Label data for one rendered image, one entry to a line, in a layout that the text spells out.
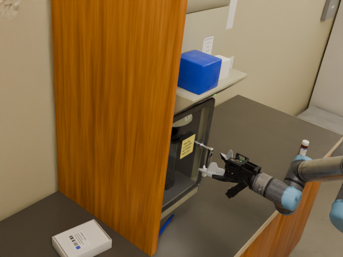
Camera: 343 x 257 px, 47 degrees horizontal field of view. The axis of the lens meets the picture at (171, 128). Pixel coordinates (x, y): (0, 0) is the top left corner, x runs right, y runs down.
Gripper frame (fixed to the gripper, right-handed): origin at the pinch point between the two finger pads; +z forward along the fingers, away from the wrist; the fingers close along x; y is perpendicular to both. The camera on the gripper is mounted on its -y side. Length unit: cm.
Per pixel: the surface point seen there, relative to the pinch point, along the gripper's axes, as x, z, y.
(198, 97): 23.9, -5.4, 36.5
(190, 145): 7.8, 4.4, 8.7
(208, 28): 6, 6, 51
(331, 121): -259, 15, -82
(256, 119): -86, 20, -21
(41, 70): 37, 49, 30
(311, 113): -259, 35, -82
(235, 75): 0.2, -3.6, 36.5
